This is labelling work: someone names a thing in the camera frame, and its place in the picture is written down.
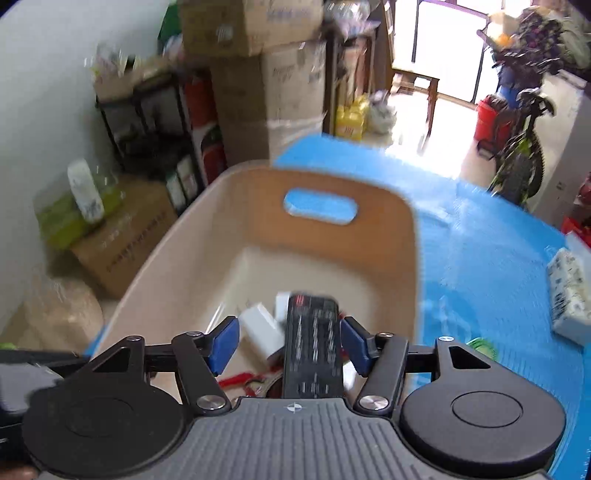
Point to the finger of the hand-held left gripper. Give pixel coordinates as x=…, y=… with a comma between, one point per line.
x=46, y=357

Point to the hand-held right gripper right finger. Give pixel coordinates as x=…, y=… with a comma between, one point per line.
x=355, y=344

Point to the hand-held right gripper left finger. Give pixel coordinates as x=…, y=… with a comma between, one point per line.
x=224, y=342

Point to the white power adapter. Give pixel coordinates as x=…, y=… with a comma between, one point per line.
x=258, y=328
x=281, y=307

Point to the black remote control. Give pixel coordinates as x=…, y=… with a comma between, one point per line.
x=314, y=346

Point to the beige plastic basket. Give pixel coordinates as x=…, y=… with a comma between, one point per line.
x=194, y=258

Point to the clear sack of grain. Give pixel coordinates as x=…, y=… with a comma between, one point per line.
x=64, y=314

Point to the green round lid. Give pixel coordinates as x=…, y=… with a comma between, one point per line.
x=484, y=347

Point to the low brown cardboard box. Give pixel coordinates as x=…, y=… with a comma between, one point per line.
x=124, y=249

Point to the green plastic container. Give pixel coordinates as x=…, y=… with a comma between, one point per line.
x=60, y=221

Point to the blue silicone mat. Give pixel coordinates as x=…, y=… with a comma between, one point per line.
x=485, y=277

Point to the white printed bottle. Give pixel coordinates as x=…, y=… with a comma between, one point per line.
x=85, y=191

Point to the patterned tissue box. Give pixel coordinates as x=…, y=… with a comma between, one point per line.
x=570, y=295

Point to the yellow plastic jug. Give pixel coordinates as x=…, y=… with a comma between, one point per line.
x=351, y=120

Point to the red fire extinguisher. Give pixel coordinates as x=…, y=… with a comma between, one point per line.
x=203, y=115

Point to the white plastic bag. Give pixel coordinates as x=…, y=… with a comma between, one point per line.
x=383, y=115

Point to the black metal shelf rack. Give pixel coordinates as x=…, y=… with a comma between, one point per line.
x=138, y=115

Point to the large pale cardboard box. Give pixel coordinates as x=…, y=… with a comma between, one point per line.
x=277, y=101

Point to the green and black bicycle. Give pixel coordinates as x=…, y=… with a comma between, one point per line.
x=521, y=152

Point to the red bucket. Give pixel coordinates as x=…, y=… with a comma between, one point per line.
x=489, y=124

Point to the wooden chair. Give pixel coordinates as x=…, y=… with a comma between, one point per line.
x=415, y=78

